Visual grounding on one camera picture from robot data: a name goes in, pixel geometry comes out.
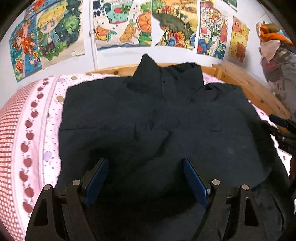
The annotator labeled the large black garment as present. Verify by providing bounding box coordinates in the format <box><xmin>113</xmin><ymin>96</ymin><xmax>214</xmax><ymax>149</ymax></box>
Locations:
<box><xmin>57</xmin><ymin>55</ymin><xmax>294</xmax><ymax>240</ymax></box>

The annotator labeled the bagged clothes pile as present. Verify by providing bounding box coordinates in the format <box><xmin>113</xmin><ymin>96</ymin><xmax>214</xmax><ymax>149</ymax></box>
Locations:
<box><xmin>256</xmin><ymin>22</ymin><xmax>295</xmax><ymax>114</ymax></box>

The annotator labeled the pink apple print quilt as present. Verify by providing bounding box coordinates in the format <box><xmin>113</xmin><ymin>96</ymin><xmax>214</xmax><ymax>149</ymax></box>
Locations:
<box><xmin>0</xmin><ymin>71</ymin><xmax>293</xmax><ymax>241</ymax></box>

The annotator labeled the yellow bear drawing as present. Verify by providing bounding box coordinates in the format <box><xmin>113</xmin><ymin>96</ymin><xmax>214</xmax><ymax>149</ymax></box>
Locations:
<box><xmin>228</xmin><ymin>16</ymin><xmax>250</xmax><ymax>63</ymax></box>

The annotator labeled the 2024 dragon drawing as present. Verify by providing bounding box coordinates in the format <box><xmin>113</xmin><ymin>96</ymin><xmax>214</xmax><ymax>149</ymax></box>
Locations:
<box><xmin>197</xmin><ymin>1</ymin><xmax>228</xmax><ymax>60</ymax></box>

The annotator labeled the anime girl boy drawing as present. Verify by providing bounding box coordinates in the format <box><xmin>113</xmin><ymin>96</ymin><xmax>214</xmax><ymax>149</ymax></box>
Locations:
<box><xmin>9</xmin><ymin>0</ymin><xmax>85</xmax><ymax>82</ymax></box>

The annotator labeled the landscape flower drawing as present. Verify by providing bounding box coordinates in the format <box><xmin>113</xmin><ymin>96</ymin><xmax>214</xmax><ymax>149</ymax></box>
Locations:
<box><xmin>152</xmin><ymin>0</ymin><xmax>198</xmax><ymax>50</ymax></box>

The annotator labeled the orange fruit drawing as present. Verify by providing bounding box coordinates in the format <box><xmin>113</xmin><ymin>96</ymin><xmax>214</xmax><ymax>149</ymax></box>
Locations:
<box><xmin>93</xmin><ymin>0</ymin><xmax>152</xmax><ymax>50</ymax></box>

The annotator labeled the wooden bed frame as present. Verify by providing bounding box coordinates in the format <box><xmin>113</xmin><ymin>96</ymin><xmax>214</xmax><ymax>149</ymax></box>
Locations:
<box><xmin>86</xmin><ymin>61</ymin><xmax>292</xmax><ymax>118</ymax></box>

